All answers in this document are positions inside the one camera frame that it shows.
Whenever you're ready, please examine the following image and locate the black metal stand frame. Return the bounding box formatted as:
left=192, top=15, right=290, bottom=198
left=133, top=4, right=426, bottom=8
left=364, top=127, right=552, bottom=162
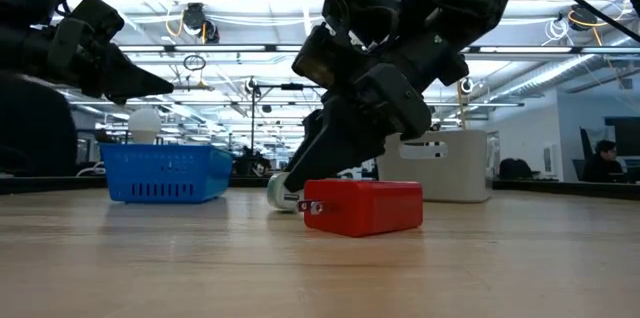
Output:
left=249, top=82, right=324, bottom=179

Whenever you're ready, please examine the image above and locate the person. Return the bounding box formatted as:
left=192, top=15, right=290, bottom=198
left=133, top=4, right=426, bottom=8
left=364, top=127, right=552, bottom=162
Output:
left=582, top=139, right=625, bottom=183

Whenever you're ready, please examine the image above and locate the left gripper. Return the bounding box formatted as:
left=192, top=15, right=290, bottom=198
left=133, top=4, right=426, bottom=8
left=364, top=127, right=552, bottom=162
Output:
left=19, top=17, right=175, bottom=106

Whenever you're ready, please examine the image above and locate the white light bulb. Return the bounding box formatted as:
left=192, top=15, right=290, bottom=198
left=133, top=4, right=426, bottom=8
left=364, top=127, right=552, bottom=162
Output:
left=127, top=107, right=163, bottom=145

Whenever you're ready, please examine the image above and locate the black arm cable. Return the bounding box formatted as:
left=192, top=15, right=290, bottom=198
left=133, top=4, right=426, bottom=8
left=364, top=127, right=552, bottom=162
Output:
left=474, top=0, right=640, bottom=44

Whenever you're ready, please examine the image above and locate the grey plastic bin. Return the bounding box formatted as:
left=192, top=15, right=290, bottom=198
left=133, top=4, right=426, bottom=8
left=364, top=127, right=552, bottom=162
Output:
left=375, top=130, right=491, bottom=204

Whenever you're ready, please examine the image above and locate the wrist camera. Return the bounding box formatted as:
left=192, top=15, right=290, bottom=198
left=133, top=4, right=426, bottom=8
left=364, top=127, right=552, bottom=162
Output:
left=74, top=0, right=126, bottom=45
left=323, top=0, right=409, bottom=48

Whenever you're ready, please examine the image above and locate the red wall charger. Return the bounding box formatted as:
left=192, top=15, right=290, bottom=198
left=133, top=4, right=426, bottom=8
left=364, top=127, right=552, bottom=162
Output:
left=297, top=178, right=425, bottom=238

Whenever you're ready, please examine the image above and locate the dark wall screen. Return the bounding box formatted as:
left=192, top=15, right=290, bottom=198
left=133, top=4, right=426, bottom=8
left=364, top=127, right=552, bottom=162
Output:
left=603, top=116, right=640, bottom=158

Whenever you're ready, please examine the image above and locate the black backpack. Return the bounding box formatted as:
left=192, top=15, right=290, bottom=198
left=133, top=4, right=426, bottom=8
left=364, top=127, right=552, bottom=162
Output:
left=498, top=157, right=534, bottom=180

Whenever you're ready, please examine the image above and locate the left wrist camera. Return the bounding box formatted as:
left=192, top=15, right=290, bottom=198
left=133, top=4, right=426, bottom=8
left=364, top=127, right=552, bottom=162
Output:
left=74, top=0, right=126, bottom=45

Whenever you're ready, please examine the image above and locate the green and white wall charger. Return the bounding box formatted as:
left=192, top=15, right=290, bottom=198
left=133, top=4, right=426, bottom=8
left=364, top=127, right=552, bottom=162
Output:
left=266, top=171, right=304, bottom=213

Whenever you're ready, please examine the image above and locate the blue plastic basket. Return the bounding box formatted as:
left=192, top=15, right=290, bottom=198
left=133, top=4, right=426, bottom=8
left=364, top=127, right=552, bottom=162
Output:
left=98, top=143, right=235, bottom=204

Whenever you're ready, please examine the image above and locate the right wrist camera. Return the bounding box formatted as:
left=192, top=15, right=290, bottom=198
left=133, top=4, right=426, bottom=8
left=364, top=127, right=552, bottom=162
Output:
left=323, top=0, right=409, bottom=48

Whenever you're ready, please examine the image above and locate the long ceiling light rail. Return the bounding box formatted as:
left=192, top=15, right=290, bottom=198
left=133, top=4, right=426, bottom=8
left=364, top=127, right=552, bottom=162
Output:
left=117, top=43, right=640, bottom=55

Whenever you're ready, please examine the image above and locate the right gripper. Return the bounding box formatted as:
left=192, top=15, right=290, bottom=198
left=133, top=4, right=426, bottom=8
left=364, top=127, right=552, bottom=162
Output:
left=283, top=22, right=471, bottom=193

